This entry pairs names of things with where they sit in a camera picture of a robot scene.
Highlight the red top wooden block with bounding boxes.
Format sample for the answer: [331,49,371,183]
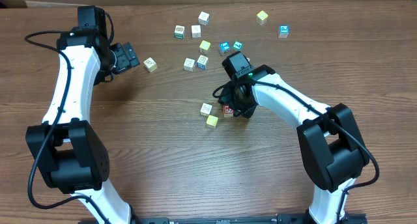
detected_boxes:
[223,104,234,117]

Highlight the cream umbrella wooden block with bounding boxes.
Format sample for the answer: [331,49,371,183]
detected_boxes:
[200,103,212,117]

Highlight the yellow top wooden block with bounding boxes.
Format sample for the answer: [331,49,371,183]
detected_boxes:
[206,115,218,128]

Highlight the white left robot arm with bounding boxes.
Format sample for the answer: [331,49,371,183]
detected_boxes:
[25,6,139,223]

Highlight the green top wooden block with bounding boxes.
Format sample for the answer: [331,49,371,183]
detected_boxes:
[232,41,244,52]

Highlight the blue top wooden block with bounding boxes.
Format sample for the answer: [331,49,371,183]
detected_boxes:
[219,42,231,55]

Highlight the cream block blue letter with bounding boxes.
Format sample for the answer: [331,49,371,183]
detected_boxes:
[197,55,209,69]

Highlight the cream block red letter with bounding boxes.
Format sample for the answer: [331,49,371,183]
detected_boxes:
[183,58,195,72]

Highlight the yellow top block middle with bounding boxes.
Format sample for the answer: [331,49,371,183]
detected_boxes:
[199,40,211,54]

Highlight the cream block brown drawing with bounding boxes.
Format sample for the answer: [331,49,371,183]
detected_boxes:
[143,57,158,72]

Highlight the blue top block far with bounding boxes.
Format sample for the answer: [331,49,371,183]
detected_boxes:
[278,25,289,38]

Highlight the plain cream wooden block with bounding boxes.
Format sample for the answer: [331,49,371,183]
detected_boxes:
[191,25,201,38]

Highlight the yellow top block far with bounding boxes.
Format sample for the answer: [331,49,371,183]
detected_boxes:
[255,10,268,25]

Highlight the cream block top row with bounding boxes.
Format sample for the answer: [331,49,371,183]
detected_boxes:
[198,11,210,26]

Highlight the cream block green letter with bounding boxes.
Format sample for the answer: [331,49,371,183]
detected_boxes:
[174,25,185,39]

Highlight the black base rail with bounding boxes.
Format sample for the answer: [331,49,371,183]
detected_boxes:
[136,212,368,224]

